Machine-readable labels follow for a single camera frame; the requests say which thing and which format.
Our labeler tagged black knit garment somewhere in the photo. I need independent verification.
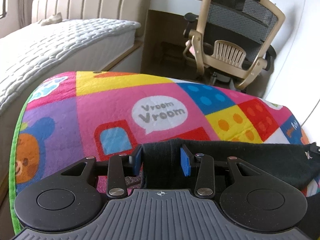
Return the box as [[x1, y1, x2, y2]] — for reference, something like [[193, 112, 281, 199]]
[[142, 139, 319, 191]]

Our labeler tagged colourful cartoon play mat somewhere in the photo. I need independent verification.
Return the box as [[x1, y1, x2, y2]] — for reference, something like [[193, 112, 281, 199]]
[[9, 70, 320, 235]]

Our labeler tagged white quilted mattress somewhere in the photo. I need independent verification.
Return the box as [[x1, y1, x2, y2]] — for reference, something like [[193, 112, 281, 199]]
[[1, 18, 140, 112]]

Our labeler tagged beige mesh office chair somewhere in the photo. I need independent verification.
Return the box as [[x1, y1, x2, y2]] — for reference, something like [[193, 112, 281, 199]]
[[183, 0, 285, 90]]

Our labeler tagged beige padded bed headboard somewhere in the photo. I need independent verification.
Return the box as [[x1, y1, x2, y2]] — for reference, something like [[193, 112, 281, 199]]
[[31, 0, 150, 38]]

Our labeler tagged white desk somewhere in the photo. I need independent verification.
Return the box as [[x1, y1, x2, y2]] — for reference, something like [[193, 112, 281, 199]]
[[149, 0, 202, 16]]

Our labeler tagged grey window curtain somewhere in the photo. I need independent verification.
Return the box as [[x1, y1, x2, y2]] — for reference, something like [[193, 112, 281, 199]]
[[17, 0, 33, 28]]

